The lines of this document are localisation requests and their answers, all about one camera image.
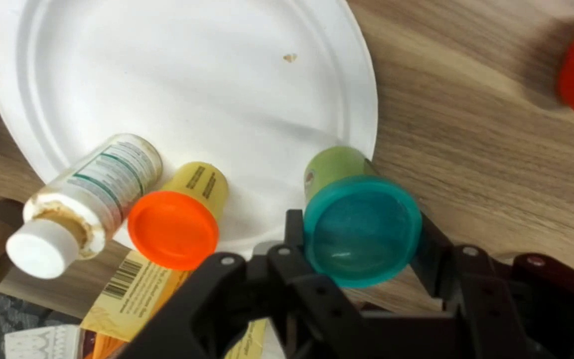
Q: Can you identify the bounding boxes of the orange lid dough container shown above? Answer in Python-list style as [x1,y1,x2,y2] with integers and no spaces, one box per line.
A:
[126,160,231,274]

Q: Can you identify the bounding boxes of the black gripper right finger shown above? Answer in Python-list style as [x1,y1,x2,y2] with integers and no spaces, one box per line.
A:
[409,214,574,359]

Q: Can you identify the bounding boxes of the teal lid dough container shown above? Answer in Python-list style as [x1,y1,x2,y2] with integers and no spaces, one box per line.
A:
[301,146,427,292]

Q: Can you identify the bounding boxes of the white paper plate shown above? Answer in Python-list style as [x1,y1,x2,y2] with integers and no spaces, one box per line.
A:
[0,0,381,260]

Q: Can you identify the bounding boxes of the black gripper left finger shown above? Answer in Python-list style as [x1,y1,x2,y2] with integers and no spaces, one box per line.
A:
[120,208,369,359]

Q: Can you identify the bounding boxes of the open yellow cardboard box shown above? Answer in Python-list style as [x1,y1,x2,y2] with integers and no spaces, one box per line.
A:
[4,248,277,359]

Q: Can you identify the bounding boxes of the small white plastic bottle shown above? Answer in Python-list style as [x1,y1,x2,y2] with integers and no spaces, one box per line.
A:
[4,132,165,282]

